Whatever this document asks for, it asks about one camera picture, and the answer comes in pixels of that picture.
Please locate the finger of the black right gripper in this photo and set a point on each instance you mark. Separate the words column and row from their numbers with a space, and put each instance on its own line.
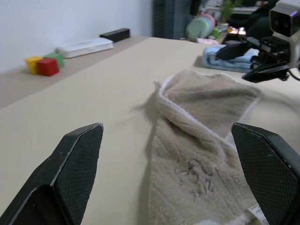
column 264, row 72
column 234, row 52

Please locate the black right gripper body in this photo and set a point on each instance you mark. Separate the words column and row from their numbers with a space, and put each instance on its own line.
column 272, row 52

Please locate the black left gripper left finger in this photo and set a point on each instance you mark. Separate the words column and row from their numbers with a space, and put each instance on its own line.
column 70, row 168

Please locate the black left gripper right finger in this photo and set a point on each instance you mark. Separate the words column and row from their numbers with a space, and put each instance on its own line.
column 267, row 168

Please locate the beige terry towel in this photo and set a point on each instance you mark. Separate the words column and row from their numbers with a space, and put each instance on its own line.
column 199, row 145

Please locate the folded light blue towel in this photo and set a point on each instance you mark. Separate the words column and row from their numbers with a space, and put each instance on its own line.
column 236, row 64

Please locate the small green bottle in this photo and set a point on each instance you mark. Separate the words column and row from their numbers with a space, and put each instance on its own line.
column 215, row 33

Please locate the small green potted plant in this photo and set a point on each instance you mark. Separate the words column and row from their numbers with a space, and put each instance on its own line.
column 227, row 11

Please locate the pink plate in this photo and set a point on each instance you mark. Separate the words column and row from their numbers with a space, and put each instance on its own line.
column 208, row 19

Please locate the light green plate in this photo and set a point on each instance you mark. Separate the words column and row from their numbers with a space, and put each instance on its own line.
column 198, row 27

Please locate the dark grey cabinet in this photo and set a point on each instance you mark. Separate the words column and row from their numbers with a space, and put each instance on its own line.
column 171, row 18

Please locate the red cube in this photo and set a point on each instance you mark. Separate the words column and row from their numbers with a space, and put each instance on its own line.
column 48, row 66

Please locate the green cube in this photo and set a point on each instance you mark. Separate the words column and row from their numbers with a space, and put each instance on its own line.
column 57, row 58

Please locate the yellow cube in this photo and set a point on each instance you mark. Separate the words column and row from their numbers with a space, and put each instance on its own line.
column 32, row 63

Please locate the long black box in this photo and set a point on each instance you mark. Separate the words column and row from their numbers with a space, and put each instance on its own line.
column 115, row 34

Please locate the flat white box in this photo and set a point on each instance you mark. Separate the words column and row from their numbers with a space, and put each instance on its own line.
column 85, row 47

